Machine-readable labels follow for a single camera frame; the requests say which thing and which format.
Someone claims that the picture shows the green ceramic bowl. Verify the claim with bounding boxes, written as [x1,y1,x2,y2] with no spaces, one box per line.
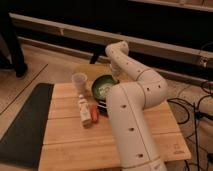
[91,75,118,101]

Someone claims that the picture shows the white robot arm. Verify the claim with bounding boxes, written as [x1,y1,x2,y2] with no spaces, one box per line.
[105,41,168,171]

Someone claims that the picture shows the black striped case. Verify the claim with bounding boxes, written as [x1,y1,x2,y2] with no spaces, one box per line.
[97,103,108,116]

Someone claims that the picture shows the clear plastic cup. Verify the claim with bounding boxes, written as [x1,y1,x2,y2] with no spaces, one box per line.
[71,72,87,93]

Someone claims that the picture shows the white plastic bottle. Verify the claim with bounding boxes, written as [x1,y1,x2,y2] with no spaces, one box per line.
[78,94,92,127]

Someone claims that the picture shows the orange carrot toy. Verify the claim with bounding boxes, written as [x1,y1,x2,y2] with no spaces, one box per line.
[92,105,99,123]

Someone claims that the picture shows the dark floor mat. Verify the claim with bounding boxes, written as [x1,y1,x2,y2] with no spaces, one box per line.
[0,83,53,169]

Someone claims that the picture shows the person's dark leg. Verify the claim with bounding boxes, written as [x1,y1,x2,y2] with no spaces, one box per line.
[0,10,28,78]

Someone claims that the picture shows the black floor cables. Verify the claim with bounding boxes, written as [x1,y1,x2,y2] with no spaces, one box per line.
[166,79,213,171]

